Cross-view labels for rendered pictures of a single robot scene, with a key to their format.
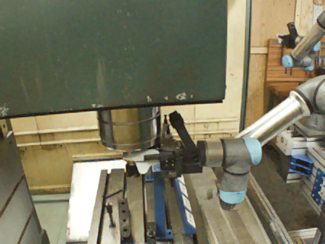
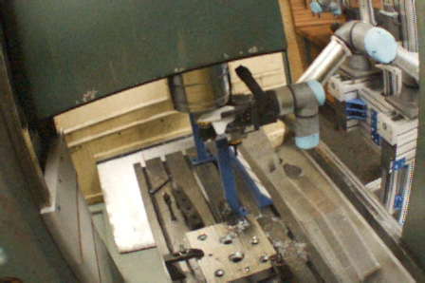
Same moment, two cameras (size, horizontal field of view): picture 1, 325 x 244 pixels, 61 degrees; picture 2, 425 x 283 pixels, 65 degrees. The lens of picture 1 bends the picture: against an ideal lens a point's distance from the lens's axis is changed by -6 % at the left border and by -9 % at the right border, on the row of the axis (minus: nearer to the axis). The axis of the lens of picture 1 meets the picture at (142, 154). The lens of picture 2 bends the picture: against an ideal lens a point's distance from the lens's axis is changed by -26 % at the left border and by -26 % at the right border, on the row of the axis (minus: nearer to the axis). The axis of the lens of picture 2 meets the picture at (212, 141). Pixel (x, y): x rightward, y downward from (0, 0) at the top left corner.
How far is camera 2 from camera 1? 0.39 m
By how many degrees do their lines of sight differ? 10
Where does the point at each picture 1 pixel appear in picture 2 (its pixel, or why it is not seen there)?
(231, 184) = (305, 128)
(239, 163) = (308, 104)
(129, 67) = (206, 32)
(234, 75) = not seen: hidden behind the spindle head
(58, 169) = (82, 176)
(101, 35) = (179, 12)
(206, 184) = (265, 155)
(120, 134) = (197, 94)
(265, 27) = not seen: outside the picture
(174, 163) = (249, 117)
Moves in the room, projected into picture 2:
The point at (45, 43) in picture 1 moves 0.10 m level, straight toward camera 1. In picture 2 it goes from (131, 27) to (149, 29)
